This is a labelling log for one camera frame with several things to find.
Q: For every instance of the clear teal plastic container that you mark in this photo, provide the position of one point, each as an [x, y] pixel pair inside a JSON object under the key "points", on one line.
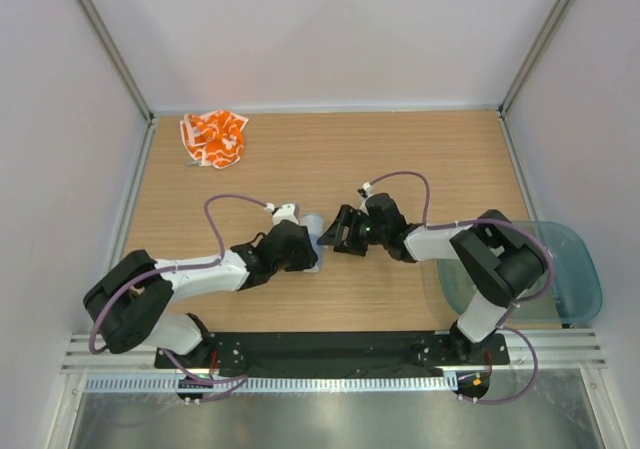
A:
{"points": [[574, 298]]}

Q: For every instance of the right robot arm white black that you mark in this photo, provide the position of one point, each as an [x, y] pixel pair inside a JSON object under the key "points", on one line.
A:
{"points": [[501, 259]]}

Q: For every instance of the aluminium frame rail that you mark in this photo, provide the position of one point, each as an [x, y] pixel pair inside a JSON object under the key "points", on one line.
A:
{"points": [[555, 349]]}

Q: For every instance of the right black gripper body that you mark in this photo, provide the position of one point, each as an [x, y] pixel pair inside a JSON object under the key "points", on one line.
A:
{"points": [[375, 234]]}

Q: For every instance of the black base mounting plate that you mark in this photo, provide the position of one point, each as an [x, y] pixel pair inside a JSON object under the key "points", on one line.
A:
{"points": [[340, 355]]}

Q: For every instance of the white slotted cable duct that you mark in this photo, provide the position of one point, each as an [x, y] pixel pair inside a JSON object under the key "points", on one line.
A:
{"points": [[168, 383]]}

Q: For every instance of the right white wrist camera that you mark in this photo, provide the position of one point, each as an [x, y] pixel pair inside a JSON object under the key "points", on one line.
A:
{"points": [[365, 191]]}

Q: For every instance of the blue bear towel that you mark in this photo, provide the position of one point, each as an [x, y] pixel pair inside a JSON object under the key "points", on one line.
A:
{"points": [[315, 226]]}

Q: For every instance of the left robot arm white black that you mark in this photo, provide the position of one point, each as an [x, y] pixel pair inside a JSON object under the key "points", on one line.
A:
{"points": [[129, 304]]}

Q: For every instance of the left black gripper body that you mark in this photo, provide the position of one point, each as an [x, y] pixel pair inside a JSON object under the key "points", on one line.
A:
{"points": [[299, 259]]}

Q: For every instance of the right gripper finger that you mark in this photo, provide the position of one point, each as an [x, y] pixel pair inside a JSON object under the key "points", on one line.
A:
{"points": [[334, 235], [354, 244]]}

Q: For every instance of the orange white patterned towel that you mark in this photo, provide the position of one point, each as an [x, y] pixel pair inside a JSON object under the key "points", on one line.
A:
{"points": [[215, 139]]}

